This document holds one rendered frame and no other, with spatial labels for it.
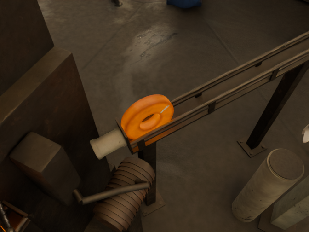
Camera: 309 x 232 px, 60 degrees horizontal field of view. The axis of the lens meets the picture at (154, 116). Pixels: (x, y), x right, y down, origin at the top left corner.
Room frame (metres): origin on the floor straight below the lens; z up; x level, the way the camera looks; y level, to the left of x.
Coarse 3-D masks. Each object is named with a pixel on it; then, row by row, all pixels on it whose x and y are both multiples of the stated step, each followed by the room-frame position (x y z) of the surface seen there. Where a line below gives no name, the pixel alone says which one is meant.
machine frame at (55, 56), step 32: (0, 0) 0.48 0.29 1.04; (32, 0) 0.54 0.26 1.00; (0, 32) 0.45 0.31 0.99; (32, 32) 0.51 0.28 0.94; (0, 64) 0.42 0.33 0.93; (32, 64) 0.48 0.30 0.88; (64, 64) 0.49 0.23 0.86; (0, 96) 0.38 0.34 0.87; (32, 96) 0.39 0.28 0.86; (64, 96) 0.46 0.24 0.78; (0, 128) 0.30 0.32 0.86; (32, 128) 0.35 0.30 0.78; (64, 128) 0.42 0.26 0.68; (96, 128) 0.52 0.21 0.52; (0, 160) 0.26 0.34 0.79; (96, 160) 0.48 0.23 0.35; (0, 192) 0.22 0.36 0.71; (32, 192) 0.26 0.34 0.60; (96, 192) 0.42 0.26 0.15; (64, 224) 0.26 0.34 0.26
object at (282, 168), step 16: (272, 160) 0.40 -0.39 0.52; (288, 160) 0.40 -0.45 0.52; (256, 176) 0.39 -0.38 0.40; (272, 176) 0.35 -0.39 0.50; (288, 176) 0.34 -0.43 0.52; (240, 192) 0.41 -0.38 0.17; (256, 192) 0.35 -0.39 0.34; (272, 192) 0.33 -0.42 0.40; (240, 208) 0.36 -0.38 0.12; (256, 208) 0.33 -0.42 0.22
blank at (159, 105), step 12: (156, 96) 0.46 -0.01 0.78; (132, 108) 0.42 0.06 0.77; (144, 108) 0.42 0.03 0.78; (156, 108) 0.43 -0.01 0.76; (168, 108) 0.45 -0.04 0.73; (132, 120) 0.40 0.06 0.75; (156, 120) 0.44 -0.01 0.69; (168, 120) 0.45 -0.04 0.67; (132, 132) 0.40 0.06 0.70; (144, 132) 0.41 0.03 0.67
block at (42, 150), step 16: (32, 144) 0.30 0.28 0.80; (48, 144) 0.30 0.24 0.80; (16, 160) 0.26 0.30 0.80; (32, 160) 0.26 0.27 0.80; (48, 160) 0.26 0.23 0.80; (64, 160) 0.28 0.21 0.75; (32, 176) 0.25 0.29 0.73; (48, 176) 0.24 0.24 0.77; (64, 176) 0.26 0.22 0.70; (48, 192) 0.25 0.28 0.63; (64, 192) 0.24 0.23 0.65
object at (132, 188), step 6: (138, 180) 0.32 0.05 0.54; (126, 186) 0.29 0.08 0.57; (132, 186) 0.29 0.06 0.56; (138, 186) 0.29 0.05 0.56; (144, 186) 0.29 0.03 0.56; (78, 192) 0.26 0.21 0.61; (102, 192) 0.26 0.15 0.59; (108, 192) 0.27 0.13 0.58; (114, 192) 0.27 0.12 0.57; (120, 192) 0.27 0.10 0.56; (78, 198) 0.24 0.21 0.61; (84, 198) 0.24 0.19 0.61; (90, 198) 0.24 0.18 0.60; (96, 198) 0.25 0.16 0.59; (102, 198) 0.25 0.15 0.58; (84, 204) 0.23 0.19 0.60
